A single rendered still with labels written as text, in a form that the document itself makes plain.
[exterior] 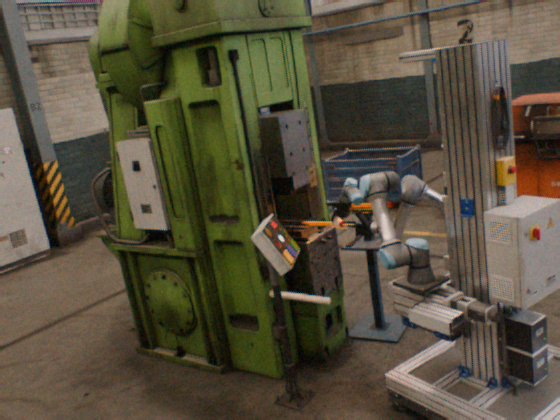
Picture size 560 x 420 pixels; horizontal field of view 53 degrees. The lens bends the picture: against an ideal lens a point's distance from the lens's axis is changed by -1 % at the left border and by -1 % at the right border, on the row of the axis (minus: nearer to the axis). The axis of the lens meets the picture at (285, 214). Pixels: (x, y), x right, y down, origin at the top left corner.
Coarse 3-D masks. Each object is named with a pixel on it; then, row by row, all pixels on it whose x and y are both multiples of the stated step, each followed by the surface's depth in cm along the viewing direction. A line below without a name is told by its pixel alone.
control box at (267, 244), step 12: (264, 228) 323; (276, 228) 338; (252, 240) 319; (264, 240) 318; (276, 240) 326; (288, 240) 343; (264, 252) 320; (276, 252) 319; (276, 264) 321; (288, 264) 320
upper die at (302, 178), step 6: (300, 174) 377; (306, 174) 382; (270, 180) 381; (276, 180) 378; (282, 180) 375; (288, 180) 372; (294, 180) 371; (300, 180) 377; (306, 180) 383; (276, 186) 379; (282, 186) 376; (288, 186) 373; (294, 186) 371; (300, 186) 377
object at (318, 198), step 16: (288, 32) 385; (288, 48) 386; (288, 64) 387; (304, 64) 403; (304, 80) 404; (304, 96) 403; (320, 160) 423; (320, 176) 424; (304, 192) 412; (320, 192) 425; (288, 208) 424; (304, 208) 416; (320, 208) 424
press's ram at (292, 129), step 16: (272, 112) 390; (288, 112) 369; (304, 112) 378; (272, 128) 360; (288, 128) 364; (304, 128) 379; (272, 144) 364; (288, 144) 365; (304, 144) 380; (272, 160) 368; (288, 160) 365; (304, 160) 380; (272, 176) 372; (288, 176) 365
